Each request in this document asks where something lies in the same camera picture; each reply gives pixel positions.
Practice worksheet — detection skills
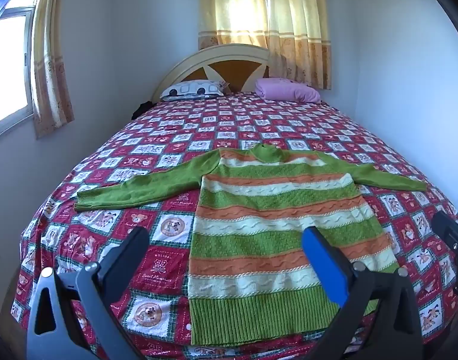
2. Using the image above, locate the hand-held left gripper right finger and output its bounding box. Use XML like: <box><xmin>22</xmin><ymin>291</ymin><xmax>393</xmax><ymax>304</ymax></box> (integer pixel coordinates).
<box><xmin>302</xmin><ymin>227</ymin><xmax>428</xmax><ymax>360</ymax></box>

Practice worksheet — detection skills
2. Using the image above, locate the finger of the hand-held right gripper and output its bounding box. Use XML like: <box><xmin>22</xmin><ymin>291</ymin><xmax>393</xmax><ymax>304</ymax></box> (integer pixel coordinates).
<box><xmin>431</xmin><ymin>212</ymin><xmax>458</xmax><ymax>259</ymax></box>

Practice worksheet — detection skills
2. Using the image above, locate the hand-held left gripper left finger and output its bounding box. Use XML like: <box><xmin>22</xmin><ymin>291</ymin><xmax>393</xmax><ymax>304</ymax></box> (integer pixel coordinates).
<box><xmin>26</xmin><ymin>227</ymin><xmax>150</xmax><ymax>360</ymax></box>

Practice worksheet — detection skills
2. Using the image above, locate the green orange striped knit sweater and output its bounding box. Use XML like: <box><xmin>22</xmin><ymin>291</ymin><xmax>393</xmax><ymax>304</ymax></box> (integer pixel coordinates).
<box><xmin>75</xmin><ymin>143</ymin><xmax>428</xmax><ymax>347</ymax></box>

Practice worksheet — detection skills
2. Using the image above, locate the black object beside bed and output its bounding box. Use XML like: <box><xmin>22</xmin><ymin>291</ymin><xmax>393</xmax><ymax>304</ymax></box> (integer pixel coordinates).
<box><xmin>132</xmin><ymin>101</ymin><xmax>153</xmax><ymax>121</ymax></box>

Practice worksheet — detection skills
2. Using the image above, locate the red checkered printed bedspread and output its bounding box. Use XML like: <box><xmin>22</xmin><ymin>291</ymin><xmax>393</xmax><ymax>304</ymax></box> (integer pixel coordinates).
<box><xmin>10</xmin><ymin>92</ymin><xmax>458</xmax><ymax>360</ymax></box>

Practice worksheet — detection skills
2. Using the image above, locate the white pillow with dark print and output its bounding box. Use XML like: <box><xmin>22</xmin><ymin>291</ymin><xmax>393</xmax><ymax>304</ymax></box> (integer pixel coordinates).
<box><xmin>161</xmin><ymin>80</ymin><xmax>225</xmax><ymax>102</ymax></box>

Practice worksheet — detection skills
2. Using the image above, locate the folded pink blanket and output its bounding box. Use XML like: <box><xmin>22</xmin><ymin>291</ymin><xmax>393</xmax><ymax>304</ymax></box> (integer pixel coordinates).
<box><xmin>254</xmin><ymin>77</ymin><xmax>322</xmax><ymax>104</ymax></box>

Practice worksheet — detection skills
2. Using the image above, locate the yellow side window curtain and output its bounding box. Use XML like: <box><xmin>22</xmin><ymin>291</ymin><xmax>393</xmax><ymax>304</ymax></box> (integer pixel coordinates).
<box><xmin>32</xmin><ymin>0</ymin><xmax>75</xmax><ymax>139</ymax></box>

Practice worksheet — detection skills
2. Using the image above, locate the cream and orange headboard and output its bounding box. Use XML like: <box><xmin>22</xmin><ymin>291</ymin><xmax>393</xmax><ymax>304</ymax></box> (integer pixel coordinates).
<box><xmin>151</xmin><ymin>44</ymin><xmax>271</xmax><ymax>103</ymax></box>

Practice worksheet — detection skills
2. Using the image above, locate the wide yellow patterned curtain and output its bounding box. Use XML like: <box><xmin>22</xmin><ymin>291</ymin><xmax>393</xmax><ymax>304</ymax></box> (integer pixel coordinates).
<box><xmin>266</xmin><ymin>0</ymin><xmax>332</xmax><ymax>91</ymax></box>

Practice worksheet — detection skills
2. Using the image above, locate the side window with metal frame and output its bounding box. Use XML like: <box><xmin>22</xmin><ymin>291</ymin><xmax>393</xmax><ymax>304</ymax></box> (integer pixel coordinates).
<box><xmin>0</xmin><ymin>0</ymin><xmax>37</xmax><ymax>141</ymax></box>

